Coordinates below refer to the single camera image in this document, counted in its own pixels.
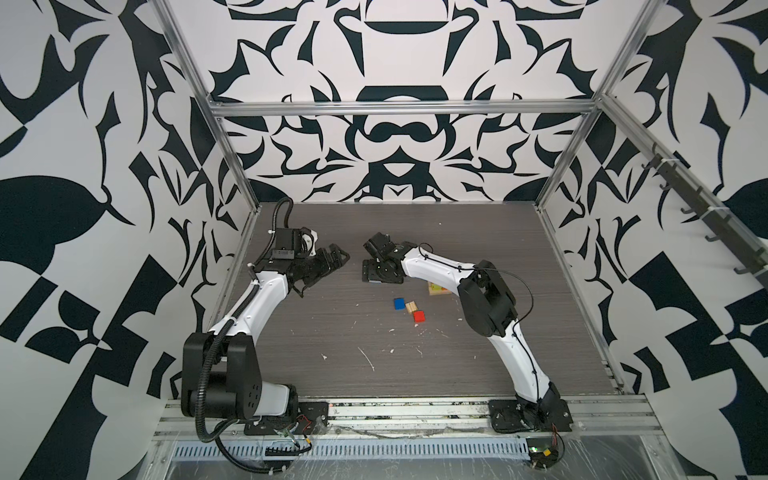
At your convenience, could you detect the black hook rack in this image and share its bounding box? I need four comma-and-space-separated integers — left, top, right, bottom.
643, 142, 767, 289

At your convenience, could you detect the right circuit board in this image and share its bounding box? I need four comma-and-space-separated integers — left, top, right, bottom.
526, 435, 566, 471

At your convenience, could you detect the aluminium frame crossbar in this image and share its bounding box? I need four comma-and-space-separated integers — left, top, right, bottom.
208, 99, 595, 118

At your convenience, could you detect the natural wood block 31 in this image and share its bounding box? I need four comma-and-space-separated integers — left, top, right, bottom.
428, 285, 451, 296

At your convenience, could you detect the white slotted cable duct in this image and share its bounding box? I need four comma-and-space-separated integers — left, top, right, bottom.
172, 438, 530, 461

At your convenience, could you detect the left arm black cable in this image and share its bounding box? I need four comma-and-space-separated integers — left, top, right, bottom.
193, 196, 313, 475

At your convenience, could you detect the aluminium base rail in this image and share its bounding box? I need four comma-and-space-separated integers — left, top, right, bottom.
152, 392, 664, 442

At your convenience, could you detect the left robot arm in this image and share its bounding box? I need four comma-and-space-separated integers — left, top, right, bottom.
181, 244, 350, 421

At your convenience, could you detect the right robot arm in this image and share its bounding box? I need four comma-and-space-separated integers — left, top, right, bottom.
363, 232, 561, 422

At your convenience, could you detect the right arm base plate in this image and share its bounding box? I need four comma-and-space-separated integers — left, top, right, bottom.
488, 396, 573, 434

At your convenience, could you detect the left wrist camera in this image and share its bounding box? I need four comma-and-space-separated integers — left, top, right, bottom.
270, 227, 317, 260

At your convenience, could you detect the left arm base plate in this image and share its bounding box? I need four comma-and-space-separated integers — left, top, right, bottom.
244, 401, 329, 436

